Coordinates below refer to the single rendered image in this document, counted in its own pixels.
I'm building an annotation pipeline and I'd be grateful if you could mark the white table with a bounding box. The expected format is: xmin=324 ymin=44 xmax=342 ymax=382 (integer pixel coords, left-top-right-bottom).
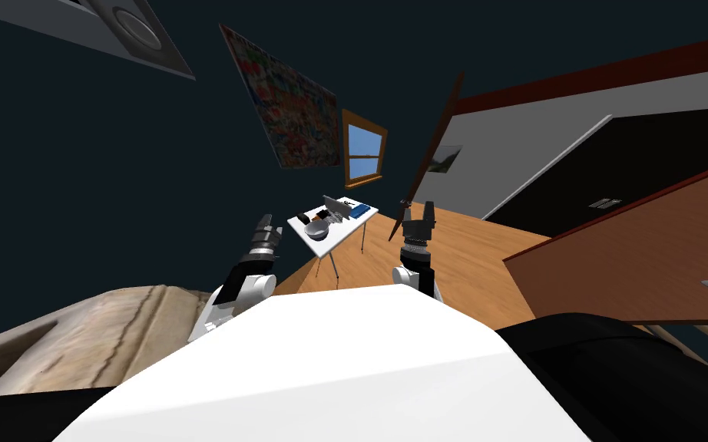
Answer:
xmin=286 ymin=195 xmax=380 ymax=289

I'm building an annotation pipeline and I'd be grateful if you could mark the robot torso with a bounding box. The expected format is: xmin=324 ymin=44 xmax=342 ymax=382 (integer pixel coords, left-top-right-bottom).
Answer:
xmin=52 ymin=283 xmax=594 ymax=442

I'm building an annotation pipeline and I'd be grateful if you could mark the colourful wall picture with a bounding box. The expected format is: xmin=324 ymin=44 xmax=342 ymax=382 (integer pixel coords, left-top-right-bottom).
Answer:
xmin=218 ymin=22 xmax=342 ymax=170

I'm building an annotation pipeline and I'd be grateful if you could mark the brown wooden door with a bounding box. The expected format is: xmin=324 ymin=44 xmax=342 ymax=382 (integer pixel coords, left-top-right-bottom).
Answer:
xmin=501 ymin=154 xmax=708 ymax=327

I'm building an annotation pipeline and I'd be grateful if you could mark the small landscape wall picture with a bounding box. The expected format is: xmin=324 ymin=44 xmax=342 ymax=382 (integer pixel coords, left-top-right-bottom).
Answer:
xmin=428 ymin=143 xmax=465 ymax=175

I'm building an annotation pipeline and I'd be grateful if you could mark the orange framed window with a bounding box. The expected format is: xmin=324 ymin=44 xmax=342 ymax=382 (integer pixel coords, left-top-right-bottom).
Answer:
xmin=341 ymin=108 xmax=389 ymax=190

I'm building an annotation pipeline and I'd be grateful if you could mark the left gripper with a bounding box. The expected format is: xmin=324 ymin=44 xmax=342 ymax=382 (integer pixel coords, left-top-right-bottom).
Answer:
xmin=252 ymin=213 xmax=285 ymax=248

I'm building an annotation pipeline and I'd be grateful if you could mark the beige upholstered furniture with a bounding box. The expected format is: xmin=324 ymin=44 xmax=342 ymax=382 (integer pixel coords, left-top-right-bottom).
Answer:
xmin=0 ymin=284 xmax=221 ymax=401

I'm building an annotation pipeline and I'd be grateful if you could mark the grey box with round disc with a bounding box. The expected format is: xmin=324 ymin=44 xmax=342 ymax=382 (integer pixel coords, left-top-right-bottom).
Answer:
xmin=0 ymin=0 xmax=197 ymax=82

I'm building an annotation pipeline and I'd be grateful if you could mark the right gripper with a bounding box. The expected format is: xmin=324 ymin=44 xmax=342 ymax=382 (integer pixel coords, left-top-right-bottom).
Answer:
xmin=399 ymin=200 xmax=437 ymax=245

